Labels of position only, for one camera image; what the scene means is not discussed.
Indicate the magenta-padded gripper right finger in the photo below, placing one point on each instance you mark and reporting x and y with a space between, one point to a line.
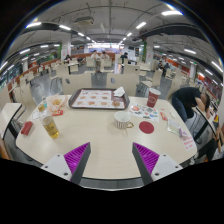
146 159

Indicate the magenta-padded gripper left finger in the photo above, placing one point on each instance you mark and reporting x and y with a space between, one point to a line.
77 159

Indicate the clear bottle with yellow drink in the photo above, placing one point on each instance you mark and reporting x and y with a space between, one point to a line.
50 126

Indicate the flat round red coaster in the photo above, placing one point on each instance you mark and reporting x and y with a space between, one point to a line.
146 127

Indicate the clear plastic packet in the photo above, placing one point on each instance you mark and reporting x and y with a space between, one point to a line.
174 127

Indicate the pink printed table label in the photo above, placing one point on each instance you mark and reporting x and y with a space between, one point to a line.
189 142

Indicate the small red sauce packet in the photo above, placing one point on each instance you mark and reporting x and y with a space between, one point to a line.
163 116
57 113

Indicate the colourful sticker sheet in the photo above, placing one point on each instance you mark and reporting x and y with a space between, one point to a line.
144 112

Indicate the white crumpled wrapper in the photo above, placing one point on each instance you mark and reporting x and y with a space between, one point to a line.
171 115

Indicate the red carton box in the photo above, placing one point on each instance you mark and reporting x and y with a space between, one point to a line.
27 128

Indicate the white paper with red print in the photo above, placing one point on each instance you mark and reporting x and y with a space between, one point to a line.
36 115

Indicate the red paper cup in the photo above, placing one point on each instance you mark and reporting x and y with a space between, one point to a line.
153 98

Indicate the clear plastic food bag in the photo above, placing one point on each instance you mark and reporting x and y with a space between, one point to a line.
56 101

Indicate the person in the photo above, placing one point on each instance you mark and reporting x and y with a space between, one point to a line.
124 57
105 55
186 98
208 148
68 57
95 55

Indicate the brown food tray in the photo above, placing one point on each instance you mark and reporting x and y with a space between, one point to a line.
95 99

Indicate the white neighbouring table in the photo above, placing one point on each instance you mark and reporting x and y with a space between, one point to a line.
8 115
205 118

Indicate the white paper napkin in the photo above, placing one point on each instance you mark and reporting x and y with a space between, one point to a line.
119 92

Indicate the beige canteen chairs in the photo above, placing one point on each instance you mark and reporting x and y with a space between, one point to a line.
76 81

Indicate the ceiling air conditioner unit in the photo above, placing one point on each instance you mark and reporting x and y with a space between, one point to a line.
84 21

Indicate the ceiling strip lights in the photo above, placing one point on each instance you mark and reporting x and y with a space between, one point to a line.
171 13

